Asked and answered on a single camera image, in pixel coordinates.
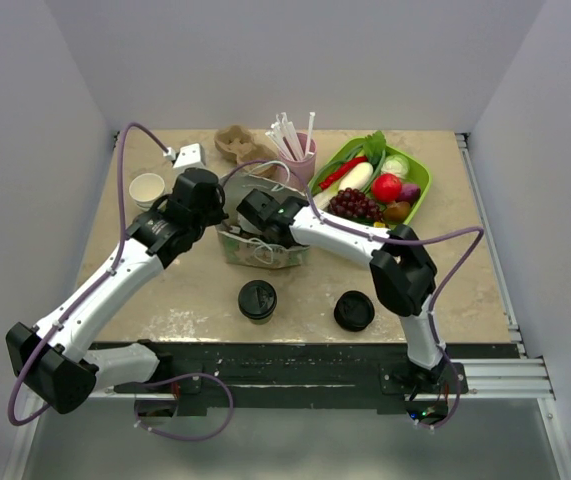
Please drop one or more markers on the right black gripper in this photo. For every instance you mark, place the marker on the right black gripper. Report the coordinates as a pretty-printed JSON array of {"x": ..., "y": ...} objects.
[{"x": 262, "y": 236}]

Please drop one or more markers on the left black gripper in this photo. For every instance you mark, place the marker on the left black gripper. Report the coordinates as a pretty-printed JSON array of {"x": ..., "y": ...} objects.
[{"x": 219, "y": 213}]

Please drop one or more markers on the printed paper takeout bag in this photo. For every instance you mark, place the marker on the printed paper takeout bag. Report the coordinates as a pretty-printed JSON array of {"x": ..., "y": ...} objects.
[{"x": 240, "y": 245}]

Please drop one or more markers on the black plastic cup lid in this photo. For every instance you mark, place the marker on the black plastic cup lid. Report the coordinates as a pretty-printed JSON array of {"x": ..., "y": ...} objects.
[{"x": 257, "y": 296}]

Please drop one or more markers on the green paper coffee cup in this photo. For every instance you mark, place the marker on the green paper coffee cup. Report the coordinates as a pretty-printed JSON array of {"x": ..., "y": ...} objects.
[{"x": 258, "y": 318}]

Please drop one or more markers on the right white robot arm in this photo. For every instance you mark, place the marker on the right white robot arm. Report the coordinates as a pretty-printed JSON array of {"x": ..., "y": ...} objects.
[{"x": 402, "y": 271}]

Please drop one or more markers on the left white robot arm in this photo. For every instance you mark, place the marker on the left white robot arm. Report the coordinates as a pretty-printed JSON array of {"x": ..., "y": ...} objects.
[{"x": 54, "y": 358}]

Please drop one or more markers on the stack of paper cups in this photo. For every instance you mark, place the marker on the stack of paper cups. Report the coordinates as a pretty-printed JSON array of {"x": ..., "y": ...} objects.
[{"x": 146, "y": 188}]

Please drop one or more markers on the pink straw holder cup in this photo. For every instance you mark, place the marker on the pink straw holder cup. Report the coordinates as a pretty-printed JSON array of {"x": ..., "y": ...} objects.
[{"x": 301, "y": 165}]

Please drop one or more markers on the stack of pulp carriers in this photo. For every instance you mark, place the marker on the stack of pulp carriers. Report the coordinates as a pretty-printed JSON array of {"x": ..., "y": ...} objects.
[{"x": 239, "y": 146}]

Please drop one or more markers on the purple grape bunch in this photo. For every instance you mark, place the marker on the purple grape bunch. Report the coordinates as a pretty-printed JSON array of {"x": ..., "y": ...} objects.
[{"x": 353, "y": 204}]

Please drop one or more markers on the white radish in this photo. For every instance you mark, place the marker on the white radish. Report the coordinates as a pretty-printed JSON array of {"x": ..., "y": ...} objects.
[{"x": 358, "y": 177}]

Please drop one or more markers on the red chili pepper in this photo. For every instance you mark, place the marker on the red chili pepper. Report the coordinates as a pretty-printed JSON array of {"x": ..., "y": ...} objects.
[{"x": 342, "y": 171}]

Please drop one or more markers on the red tomato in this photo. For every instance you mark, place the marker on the red tomato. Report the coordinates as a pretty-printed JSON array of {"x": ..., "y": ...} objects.
[{"x": 386, "y": 188}]

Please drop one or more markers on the stack of black lids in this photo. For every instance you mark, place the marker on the stack of black lids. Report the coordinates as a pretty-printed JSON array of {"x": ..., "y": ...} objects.
[{"x": 354, "y": 311}]

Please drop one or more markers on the green leafy vegetable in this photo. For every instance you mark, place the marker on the green leafy vegetable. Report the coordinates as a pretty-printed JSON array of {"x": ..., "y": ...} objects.
[{"x": 374, "y": 148}]

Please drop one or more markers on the green cabbage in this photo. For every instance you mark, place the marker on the green cabbage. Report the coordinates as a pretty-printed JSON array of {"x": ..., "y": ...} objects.
[{"x": 396, "y": 165}]

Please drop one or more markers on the green plastic tray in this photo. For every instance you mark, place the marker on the green plastic tray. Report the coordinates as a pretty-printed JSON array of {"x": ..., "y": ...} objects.
[{"x": 371, "y": 183}]

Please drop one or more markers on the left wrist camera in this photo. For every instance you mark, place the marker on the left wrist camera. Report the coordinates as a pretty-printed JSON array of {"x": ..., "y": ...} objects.
[{"x": 189, "y": 156}]

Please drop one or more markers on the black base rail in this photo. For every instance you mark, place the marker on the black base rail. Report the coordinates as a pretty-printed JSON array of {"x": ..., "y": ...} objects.
[{"x": 366, "y": 376}]

